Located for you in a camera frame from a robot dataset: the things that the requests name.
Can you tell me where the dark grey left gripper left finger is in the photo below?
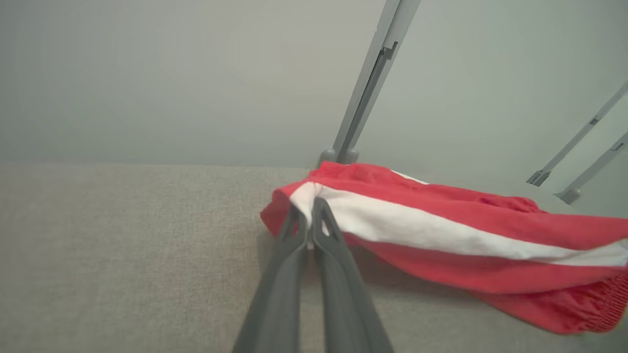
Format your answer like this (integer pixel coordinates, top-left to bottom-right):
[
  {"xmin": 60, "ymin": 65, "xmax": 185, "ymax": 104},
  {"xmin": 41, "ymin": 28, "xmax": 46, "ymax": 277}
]
[{"xmin": 233, "ymin": 205, "xmax": 309, "ymax": 353}]

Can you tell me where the red jersey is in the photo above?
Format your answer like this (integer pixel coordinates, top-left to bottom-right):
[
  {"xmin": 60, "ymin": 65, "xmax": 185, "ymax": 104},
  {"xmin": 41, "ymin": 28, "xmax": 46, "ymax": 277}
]
[{"xmin": 260, "ymin": 161, "xmax": 628, "ymax": 335}]

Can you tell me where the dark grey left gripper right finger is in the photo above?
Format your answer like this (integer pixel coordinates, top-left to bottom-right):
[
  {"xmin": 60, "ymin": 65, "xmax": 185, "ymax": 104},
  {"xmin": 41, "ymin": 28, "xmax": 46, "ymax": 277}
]
[{"xmin": 312, "ymin": 197, "xmax": 393, "ymax": 353}]

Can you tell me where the grey partition post with bumpers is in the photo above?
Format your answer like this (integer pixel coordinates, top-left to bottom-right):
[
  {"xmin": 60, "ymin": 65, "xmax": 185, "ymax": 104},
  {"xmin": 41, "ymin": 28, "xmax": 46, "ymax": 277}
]
[{"xmin": 318, "ymin": 0, "xmax": 421, "ymax": 166}]

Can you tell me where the grey fabric sofa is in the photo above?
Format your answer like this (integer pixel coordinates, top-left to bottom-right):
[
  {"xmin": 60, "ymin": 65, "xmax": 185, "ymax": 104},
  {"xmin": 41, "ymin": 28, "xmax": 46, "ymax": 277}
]
[{"xmin": 0, "ymin": 164, "xmax": 628, "ymax": 353}]

